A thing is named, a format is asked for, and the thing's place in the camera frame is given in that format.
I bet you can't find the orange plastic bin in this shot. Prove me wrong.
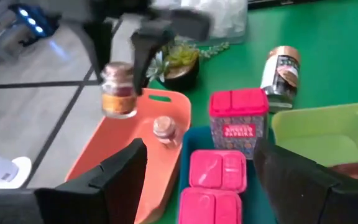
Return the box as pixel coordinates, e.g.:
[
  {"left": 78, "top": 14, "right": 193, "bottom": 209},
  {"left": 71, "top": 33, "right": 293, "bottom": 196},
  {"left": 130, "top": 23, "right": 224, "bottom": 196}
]
[{"left": 64, "top": 88, "right": 192, "bottom": 224}]

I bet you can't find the black computer with blue lights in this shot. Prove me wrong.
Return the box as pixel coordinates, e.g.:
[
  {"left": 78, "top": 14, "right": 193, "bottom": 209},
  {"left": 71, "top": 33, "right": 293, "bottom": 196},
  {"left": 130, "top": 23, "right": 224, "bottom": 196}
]
[{"left": 7, "top": 2, "right": 62, "bottom": 47}]

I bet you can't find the pink-lid paprika tin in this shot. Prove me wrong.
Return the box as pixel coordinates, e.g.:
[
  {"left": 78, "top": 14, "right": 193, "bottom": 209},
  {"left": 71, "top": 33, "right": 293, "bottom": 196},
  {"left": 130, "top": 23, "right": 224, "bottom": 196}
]
[
  {"left": 188, "top": 149, "right": 247, "bottom": 194},
  {"left": 178, "top": 187, "right": 242, "bottom": 224},
  {"left": 209, "top": 88, "right": 270, "bottom": 159}
]

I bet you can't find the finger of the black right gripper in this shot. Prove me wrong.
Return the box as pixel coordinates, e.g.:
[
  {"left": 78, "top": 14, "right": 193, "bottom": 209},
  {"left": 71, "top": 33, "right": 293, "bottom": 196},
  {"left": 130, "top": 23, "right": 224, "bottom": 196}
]
[
  {"left": 131, "top": 26, "right": 176, "bottom": 96},
  {"left": 83, "top": 21, "right": 114, "bottom": 82}
]

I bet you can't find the white fan base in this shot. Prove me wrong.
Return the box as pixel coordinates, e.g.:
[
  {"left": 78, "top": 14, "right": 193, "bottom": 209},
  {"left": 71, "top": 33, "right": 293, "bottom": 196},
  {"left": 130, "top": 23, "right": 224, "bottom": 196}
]
[{"left": 0, "top": 149, "right": 32, "bottom": 190}]

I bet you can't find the gold-lid spice jar dark label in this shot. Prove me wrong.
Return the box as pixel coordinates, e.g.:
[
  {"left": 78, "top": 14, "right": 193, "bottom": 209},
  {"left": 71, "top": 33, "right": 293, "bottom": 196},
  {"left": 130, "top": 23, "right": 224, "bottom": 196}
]
[{"left": 259, "top": 45, "right": 301, "bottom": 110}]

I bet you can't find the potted succulent plant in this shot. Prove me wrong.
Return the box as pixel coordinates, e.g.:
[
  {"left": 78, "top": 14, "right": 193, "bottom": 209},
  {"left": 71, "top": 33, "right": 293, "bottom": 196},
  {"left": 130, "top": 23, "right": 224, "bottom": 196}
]
[{"left": 146, "top": 40, "right": 231, "bottom": 91}]

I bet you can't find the grey cloth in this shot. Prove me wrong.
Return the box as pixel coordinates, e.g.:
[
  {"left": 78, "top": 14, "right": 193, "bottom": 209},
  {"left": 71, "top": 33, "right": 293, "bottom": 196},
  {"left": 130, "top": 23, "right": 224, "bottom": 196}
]
[{"left": 181, "top": 0, "right": 247, "bottom": 35}]

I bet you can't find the blue plastic bin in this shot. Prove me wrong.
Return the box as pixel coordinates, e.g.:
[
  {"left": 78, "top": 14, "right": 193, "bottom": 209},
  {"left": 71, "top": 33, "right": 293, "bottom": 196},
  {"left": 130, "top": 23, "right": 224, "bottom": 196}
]
[{"left": 177, "top": 126, "right": 279, "bottom": 224}]

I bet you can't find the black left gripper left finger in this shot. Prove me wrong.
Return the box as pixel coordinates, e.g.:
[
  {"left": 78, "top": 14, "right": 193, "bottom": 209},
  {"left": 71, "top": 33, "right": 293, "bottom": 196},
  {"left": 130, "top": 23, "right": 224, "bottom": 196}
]
[{"left": 0, "top": 138, "right": 149, "bottom": 224}]

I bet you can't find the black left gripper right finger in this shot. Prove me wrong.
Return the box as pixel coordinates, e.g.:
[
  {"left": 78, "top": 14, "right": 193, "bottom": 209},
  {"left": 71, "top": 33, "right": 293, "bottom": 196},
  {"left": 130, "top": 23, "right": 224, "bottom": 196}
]
[{"left": 252, "top": 138, "right": 358, "bottom": 224}]

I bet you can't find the clear plastic storage tub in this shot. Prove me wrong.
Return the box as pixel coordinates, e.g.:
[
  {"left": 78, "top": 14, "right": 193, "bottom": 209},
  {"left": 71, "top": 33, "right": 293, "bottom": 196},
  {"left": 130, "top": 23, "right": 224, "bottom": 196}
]
[{"left": 178, "top": 0, "right": 249, "bottom": 40}]

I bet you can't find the yellow-green plastic bin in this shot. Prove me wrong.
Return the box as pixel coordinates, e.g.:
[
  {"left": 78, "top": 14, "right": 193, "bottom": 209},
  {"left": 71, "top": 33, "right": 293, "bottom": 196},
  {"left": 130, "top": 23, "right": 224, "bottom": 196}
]
[{"left": 271, "top": 102, "right": 358, "bottom": 170}]

